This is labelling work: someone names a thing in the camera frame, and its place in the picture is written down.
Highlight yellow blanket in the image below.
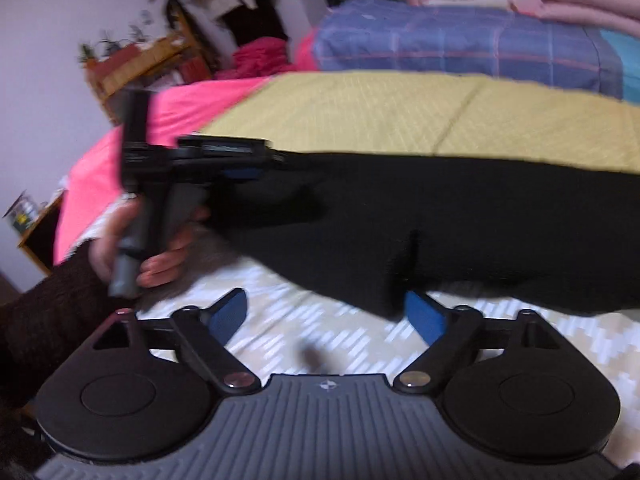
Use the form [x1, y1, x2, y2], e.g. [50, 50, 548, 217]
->
[200, 70, 640, 175]

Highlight blue plaid folded quilt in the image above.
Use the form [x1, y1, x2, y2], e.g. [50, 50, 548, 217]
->
[299, 0, 640, 102]

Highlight dark hanging clothes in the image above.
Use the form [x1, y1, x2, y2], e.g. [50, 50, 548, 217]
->
[220, 0, 331, 43]

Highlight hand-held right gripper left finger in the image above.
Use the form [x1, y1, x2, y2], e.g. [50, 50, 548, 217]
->
[92, 287, 261, 394]

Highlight wooden nightstand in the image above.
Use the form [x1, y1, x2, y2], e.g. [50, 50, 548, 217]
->
[17, 189, 67, 277]

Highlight green plants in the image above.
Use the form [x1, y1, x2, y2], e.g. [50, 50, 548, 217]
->
[76, 0, 167, 65]

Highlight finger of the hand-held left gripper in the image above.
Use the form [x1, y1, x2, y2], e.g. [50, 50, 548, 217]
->
[220, 157, 290, 182]

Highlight person's left forearm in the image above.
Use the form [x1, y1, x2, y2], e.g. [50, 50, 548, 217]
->
[0, 241, 117, 413]

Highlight pink bed sheet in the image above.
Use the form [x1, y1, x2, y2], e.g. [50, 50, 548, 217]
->
[51, 75, 273, 267]

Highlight white patterned bed sheet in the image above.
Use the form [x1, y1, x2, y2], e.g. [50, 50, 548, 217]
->
[70, 200, 640, 391]

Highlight red cloth pile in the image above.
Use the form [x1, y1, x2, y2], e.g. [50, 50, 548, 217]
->
[231, 36, 302, 80]

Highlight black pants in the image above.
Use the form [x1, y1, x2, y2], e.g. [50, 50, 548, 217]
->
[202, 151, 640, 322]

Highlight person's left hand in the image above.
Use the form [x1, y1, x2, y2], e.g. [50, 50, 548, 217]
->
[92, 199, 212, 289]

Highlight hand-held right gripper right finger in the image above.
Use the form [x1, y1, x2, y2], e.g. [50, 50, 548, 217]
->
[392, 290, 562, 394]

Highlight glass jar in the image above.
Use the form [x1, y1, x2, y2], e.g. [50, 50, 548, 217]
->
[4, 191, 40, 235]

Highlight wooden shelf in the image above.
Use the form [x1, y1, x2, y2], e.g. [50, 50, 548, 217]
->
[81, 0, 217, 127]

